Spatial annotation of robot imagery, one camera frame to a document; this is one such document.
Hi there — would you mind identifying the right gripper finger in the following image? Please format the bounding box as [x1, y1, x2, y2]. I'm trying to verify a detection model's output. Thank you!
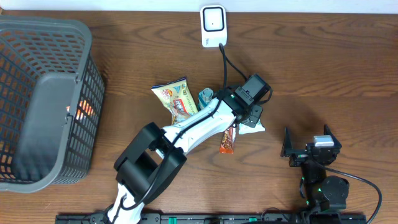
[323, 124, 340, 145]
[280, 127, 294, 157]

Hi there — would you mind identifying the light blue tissue pack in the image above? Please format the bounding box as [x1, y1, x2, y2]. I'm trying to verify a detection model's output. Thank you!
[238, 119, 266, 135]

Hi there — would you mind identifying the teal mouthwash bottle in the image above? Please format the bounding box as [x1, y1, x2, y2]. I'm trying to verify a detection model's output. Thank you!
[198, 88, 214, 111]

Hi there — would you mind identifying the red orange chocolate bar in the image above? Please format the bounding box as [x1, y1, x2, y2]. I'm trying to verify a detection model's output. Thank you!
[219, 125, 237, 154]

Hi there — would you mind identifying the yellow snack bag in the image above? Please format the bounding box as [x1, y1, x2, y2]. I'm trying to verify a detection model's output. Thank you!
[151, 77, 198, 124]

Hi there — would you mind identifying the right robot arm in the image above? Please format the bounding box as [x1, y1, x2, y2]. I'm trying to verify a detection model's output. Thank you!
[280, 125, 349, 212]

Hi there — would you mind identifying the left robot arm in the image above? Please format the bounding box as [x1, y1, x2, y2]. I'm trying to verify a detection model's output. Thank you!
[105, 74, 273, 223]

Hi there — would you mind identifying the white barcode scanner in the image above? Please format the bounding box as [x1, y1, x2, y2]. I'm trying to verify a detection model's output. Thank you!
[200, 5, 228, 48]

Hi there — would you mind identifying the grey plastic basket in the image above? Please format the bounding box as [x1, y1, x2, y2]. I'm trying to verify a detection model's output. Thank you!
[1, 16, 105, 194]

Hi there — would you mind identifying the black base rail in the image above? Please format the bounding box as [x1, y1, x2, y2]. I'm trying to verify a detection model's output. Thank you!
[55, 213, 366, 224]

